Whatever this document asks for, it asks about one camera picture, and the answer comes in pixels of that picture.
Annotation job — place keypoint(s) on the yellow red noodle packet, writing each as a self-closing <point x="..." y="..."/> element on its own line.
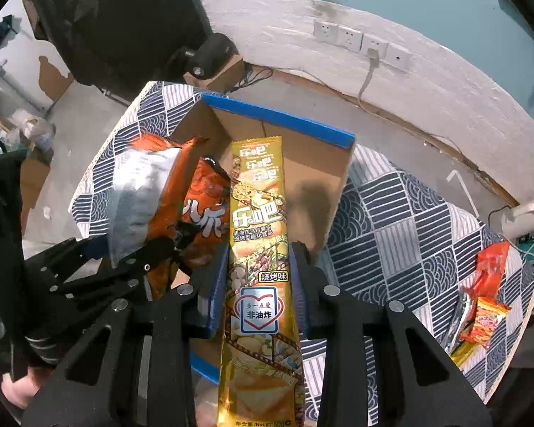
<point x="488" y="316"/>

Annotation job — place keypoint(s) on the orange silver snack bag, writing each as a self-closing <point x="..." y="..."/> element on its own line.
<point x="151" y="181"/>

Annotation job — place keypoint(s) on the black fabric backdrop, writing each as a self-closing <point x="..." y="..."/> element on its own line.
<point x="119" y="45"/>

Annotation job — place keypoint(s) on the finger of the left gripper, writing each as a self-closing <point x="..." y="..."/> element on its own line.
<point x="81" y="251"/>
<point x="153" y="252"/>

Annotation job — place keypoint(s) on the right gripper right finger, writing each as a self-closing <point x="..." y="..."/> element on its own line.
<point x="417" y="383"/>

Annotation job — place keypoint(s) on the person left hand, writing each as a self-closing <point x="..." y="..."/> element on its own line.
<point x="21" y="392"/>

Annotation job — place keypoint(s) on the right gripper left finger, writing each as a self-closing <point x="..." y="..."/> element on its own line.
<point x="96" y="383"/>

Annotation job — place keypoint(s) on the blue-rimmed cardboard box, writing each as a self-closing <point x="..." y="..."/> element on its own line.
<point x="315" y="162"/>

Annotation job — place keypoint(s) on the white wall socket strip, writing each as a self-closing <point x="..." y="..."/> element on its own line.
<point x="364" y="44"/>

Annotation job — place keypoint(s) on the long gold cracker pack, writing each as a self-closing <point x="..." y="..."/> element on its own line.
<point x="261" y="373"/>

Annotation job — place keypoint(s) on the orange cheese puff bag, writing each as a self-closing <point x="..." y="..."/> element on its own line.
<point x="206" y="206"/>

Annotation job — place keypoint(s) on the white electric kettle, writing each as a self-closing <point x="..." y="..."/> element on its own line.
<point x="516" y="221"/>

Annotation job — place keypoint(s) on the red snack packet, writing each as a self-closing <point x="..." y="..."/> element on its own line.
<point x="490" y="266"/>

